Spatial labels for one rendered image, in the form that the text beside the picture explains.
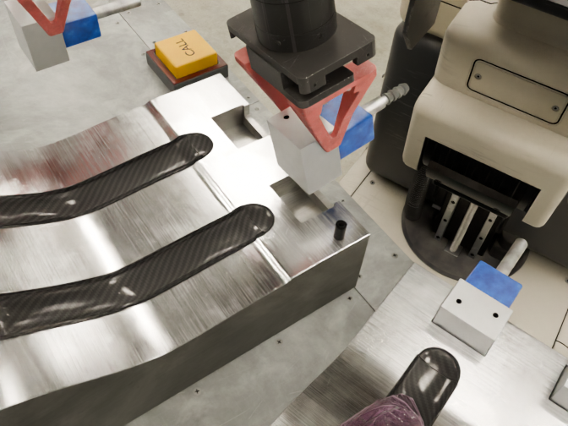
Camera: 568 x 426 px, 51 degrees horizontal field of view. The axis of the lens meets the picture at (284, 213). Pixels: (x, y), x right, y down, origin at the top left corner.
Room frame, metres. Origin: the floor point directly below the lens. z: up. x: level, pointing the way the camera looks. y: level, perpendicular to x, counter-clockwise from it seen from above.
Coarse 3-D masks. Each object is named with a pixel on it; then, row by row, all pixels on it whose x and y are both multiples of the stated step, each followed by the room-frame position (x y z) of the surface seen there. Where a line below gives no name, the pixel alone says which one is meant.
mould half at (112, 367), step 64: (128, 128) 0.43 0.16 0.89; (192, 128) 0.43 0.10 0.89; (0, 192) 0.32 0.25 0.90; (192, 192) 0.35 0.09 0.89; (256, 192) 0.35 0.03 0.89; (0, 256) 0.25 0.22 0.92; (64, 256) 0.27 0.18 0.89; (128, 256) 0.28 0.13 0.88; (256, 256) 0.29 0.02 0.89; (320, 256) 0.29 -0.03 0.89; (128, 320) 0.22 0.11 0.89; (192, 320) 0.22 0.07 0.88; (256, 320) 0.24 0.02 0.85; (0, 384) 0.14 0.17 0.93; (64, 384) 0.15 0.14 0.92; (128, 384) 0.17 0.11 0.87; (192, 384) 0.20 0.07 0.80
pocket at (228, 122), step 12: (240, 108) 0.47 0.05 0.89; (216, 120) 0.45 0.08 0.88; (228, 120) 0.46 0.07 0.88; (240, 120) 0.47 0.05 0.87; (252, 120) 0.47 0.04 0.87; (228, 132) 0.46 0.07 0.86; (240, 132) 0.46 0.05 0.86; (252, 132) 0.46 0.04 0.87; (264, 132) 0.45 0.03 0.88; (240, 144) 0.44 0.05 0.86
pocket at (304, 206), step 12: (288, 180) 0.38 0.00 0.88; (276, 192) 0.37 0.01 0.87; (288, 192) 0.38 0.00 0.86; (300, 192) 0.38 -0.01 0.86; (288, 204) 0.37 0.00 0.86; (300, 204) 0.37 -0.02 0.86; (312, 204) 0.37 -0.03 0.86; (324, 204) 0.36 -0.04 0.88; (300, 216) 0.35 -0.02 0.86; (312, 216) 0.35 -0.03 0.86
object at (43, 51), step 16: (16, 0) 0.52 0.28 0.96; (32, 0) 0.52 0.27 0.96; (80, 0) 0.55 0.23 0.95; (128, 0) 0.57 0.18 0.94; (16, 16) 0.49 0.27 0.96; (48, 16) 0.50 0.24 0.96; (80, 16) 0.52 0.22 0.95; (96, 16) 0.52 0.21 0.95; (16, 32) 0.51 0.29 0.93; (32, 32) 0.48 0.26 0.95; (64, 32) 0.50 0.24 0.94; (80, 32) 0.51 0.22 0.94; (96, 32) 0.52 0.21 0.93; (32, 48) 0.48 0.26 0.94; (48, 48) 0.49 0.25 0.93; (64, 48) 0.50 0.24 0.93; (32, 64) 0.48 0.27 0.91; (48, 64) 0.48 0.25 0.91
